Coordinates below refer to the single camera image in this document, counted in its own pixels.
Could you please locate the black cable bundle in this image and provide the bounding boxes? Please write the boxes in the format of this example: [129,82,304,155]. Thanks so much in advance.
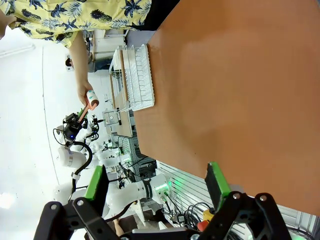
[183,201,213,230]

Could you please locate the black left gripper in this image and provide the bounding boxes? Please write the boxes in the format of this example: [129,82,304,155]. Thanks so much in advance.
[33,108,118,240]

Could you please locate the white wire dish rack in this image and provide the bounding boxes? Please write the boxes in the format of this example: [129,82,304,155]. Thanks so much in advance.
[108,43,156,113]

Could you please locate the person left forearm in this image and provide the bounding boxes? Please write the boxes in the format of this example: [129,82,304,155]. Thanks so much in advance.
[0,11,16,41]

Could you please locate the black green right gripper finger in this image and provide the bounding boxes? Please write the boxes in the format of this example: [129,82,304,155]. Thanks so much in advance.
[198,161,293,240]

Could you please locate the black trousers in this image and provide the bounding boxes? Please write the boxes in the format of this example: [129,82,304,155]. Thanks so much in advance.
[129,0,181,33]

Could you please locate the person right forearm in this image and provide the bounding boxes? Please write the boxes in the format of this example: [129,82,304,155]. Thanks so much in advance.
[68,31,91,88]

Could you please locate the yellow red emergency stop button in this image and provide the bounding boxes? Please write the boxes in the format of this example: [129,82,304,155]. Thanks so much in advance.
[196,208,216,231]

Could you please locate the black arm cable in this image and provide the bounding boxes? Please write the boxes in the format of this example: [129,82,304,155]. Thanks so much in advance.
[52,127,94,201]

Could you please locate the lint roller orange handle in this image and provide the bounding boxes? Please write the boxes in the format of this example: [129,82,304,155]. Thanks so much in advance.
[76,89,100,124]

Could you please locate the light wooden box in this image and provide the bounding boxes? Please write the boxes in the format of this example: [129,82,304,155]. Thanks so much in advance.
[101,109,134,139]

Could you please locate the white slatted panel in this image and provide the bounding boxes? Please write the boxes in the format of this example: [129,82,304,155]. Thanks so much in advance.
[154,160,320,235]

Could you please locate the yellow pineapple print shirt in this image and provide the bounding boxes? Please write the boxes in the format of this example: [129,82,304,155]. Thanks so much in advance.
[0,0,153,49]

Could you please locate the person right hand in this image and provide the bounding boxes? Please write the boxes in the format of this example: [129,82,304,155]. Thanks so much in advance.
[76,79,95,106]

